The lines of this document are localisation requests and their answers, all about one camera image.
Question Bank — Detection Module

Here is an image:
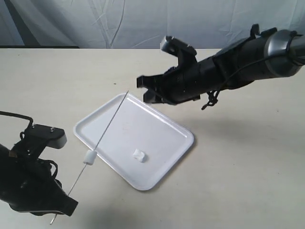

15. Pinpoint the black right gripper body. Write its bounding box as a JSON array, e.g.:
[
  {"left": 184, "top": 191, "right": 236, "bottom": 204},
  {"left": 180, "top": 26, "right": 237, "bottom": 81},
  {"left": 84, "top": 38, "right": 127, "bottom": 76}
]
[{"left": 157, "top": 64, "right": 203, "bottom": 105}]

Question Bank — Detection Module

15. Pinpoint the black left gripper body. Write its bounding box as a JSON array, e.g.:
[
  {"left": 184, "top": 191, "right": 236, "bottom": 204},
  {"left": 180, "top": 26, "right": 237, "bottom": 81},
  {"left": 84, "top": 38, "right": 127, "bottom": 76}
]
[{"left": 4, "top": 159, "right": 70, "bottom": 215}]

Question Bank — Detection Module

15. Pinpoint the thin metal skewer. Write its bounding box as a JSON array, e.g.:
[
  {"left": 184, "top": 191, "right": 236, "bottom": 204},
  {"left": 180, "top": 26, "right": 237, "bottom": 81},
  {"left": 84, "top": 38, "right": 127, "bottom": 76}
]
[{"left": 50, "top": 90, "right": 130, "bottom": 225}]

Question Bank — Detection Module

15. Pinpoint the white marshmallow cube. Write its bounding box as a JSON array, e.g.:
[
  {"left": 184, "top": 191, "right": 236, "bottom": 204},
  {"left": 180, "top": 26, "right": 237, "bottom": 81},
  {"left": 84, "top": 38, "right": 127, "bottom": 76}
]
[{"left": 83, "top": 150, "right": 97, "bottom": 166}]

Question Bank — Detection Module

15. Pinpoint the white marshmallow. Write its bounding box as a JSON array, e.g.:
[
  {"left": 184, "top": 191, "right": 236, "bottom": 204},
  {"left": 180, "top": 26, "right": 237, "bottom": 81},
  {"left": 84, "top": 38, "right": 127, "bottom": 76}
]
[{"left": 132, "top": 149, "right": 146, "bottom": 163}]

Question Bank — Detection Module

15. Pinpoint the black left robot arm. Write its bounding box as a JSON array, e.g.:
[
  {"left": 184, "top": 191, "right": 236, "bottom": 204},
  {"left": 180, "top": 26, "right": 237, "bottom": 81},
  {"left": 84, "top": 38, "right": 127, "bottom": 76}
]
[{"left": 0, "top": 145, "right": 78, "bottom": 216}]

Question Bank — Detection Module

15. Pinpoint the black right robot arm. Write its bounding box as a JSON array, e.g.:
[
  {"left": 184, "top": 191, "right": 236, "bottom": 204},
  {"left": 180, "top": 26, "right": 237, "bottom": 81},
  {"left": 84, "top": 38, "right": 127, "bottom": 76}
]
[{"left": 136, "top": 24, "right": 305, "bottom": 107}]

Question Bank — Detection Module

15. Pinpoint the white rectangular plastic tray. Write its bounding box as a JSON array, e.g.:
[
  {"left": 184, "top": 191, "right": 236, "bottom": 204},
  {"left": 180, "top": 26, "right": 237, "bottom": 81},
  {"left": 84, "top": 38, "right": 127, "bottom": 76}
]
[{"left": 73, "top": 93, "right": 194, "bottom": 191}]

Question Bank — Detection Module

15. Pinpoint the grey fabric backdrop curtain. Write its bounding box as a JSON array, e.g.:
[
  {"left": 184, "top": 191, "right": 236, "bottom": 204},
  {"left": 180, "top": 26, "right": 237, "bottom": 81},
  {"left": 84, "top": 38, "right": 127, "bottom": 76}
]
[{"left": 0, "top": 0, "right": 305, "bottom": 49}]

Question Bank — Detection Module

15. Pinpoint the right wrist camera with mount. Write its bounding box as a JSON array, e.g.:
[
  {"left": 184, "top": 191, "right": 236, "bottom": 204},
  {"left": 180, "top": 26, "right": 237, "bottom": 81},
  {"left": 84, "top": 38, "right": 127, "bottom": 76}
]
[{"left": 160, "top": 35, "right": 197, "bottom": 68}]

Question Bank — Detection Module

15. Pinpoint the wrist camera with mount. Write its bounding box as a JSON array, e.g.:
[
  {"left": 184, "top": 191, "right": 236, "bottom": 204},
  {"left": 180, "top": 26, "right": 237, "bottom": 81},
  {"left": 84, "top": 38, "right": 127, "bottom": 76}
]
[
  {"left": 11, "top": 124, "right": 67, "bottom": 161},
  {"left": 160, "top": 35, "right": 197, "bottom": 68}
]

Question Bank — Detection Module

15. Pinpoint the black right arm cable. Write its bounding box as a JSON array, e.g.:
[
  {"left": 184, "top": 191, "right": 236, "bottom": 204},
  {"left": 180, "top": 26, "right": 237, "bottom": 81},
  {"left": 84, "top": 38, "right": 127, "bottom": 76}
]
[{"left": 201, "top": 32, "right": 305, "bottom": 111}]

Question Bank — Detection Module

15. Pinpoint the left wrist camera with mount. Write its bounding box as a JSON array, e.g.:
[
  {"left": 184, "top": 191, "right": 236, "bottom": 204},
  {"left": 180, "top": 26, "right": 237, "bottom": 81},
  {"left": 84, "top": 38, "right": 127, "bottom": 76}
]
[{"left": 11, "top": 124, "right": 67, "bottom": 161}]

